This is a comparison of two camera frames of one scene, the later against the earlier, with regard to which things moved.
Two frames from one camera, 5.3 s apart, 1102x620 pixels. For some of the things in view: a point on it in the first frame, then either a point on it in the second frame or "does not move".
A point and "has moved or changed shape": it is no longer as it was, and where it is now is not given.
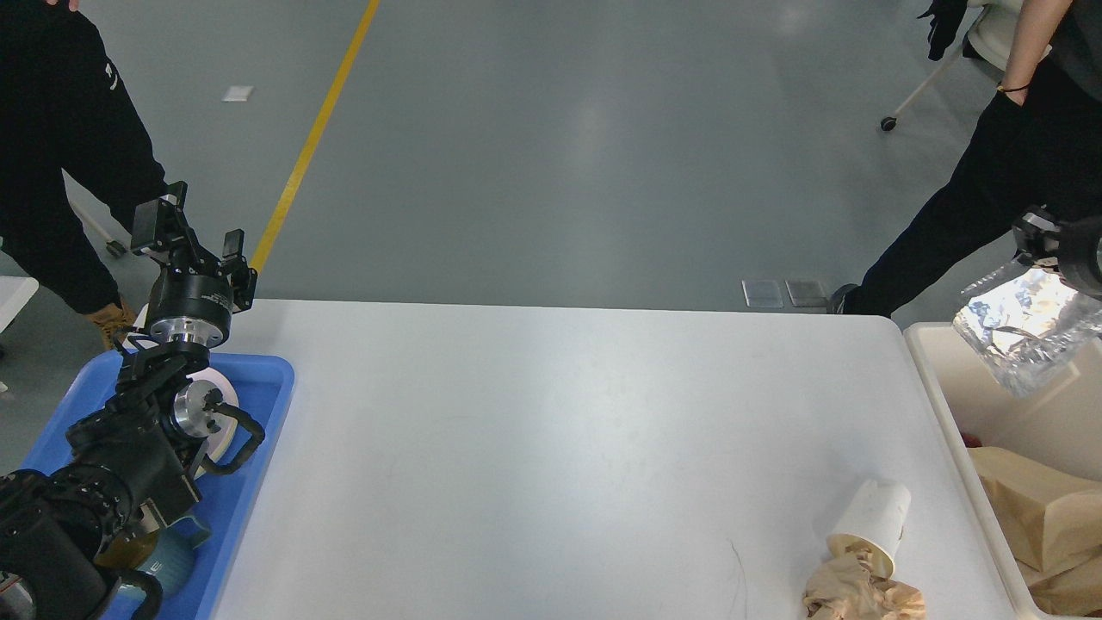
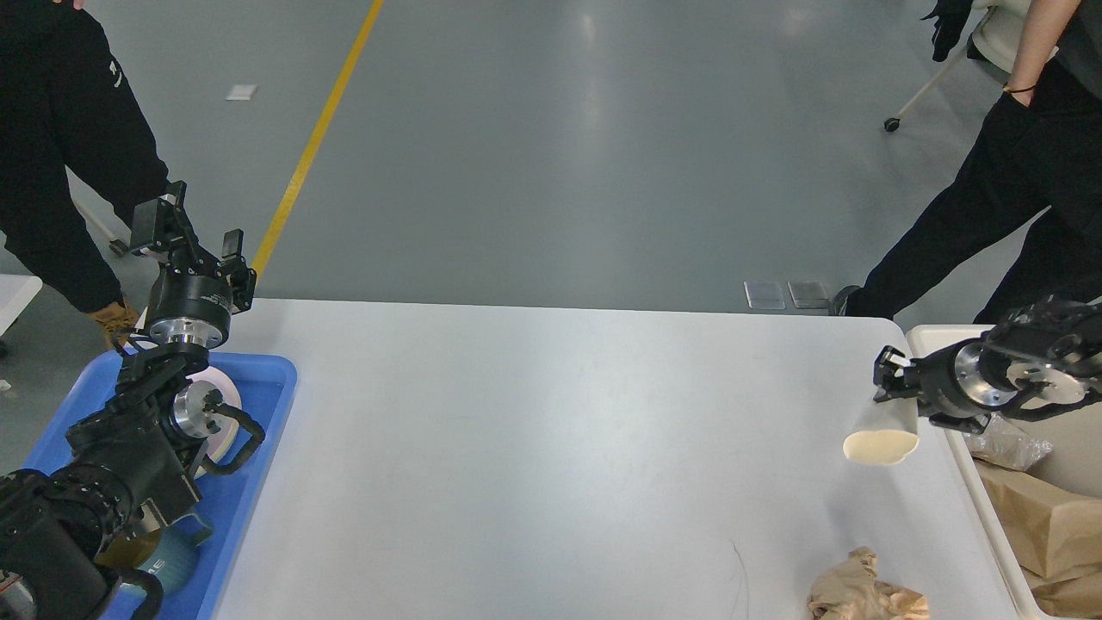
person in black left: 67,109 does not move
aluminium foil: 1030,329 has moved or changed shape
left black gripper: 192,300 does not move
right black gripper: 1039,235 -> 968,378
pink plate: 193,418 does not move
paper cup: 872,525 -> 889,431
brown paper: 842,589 does not move
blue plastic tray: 228,495 does not move
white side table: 15,293 does not move
